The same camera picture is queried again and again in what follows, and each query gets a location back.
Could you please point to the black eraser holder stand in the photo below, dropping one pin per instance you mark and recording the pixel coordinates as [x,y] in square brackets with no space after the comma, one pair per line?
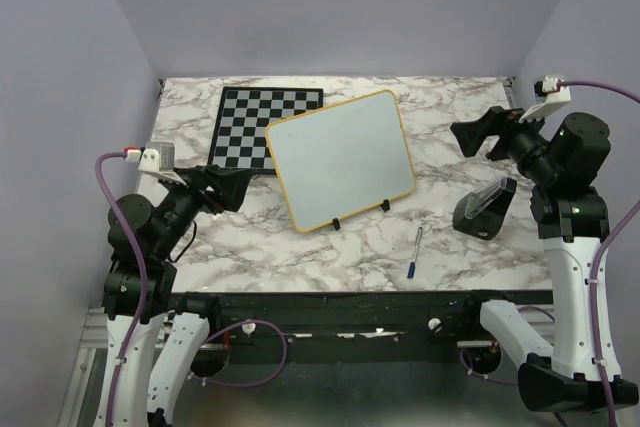
[481,213]

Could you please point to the black white chessboard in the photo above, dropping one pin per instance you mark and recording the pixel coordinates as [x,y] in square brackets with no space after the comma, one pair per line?
[239,136]

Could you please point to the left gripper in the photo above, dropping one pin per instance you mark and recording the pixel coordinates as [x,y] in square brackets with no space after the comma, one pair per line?
[230,185]

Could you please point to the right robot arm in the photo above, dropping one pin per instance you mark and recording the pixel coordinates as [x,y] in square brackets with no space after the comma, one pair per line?
[578,370]

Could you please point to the yellow framed whiteboard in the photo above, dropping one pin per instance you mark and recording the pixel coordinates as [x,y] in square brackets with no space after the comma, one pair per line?
[341,160]

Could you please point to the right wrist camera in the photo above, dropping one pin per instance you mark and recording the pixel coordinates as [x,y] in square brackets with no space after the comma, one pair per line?
[550,96]

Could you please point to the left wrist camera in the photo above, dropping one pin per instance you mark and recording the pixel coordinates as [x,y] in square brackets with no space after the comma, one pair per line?
[157,160]

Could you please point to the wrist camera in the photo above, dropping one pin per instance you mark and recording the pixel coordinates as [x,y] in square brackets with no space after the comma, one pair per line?
[550,96]
[157,160]

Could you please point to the black wire board easel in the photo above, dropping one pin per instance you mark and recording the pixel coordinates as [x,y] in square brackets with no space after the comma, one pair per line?
[360,214]

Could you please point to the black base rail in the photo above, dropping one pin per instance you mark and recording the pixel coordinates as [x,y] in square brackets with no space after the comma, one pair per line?
[358,327]

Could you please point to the blue whiteboard marker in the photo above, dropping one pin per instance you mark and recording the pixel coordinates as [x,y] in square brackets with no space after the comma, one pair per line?
[416,247]

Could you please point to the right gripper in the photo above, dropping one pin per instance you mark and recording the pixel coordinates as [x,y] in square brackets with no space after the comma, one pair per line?
[497,120]

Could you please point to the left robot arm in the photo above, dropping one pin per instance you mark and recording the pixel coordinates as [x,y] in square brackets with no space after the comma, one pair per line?
[138,288]

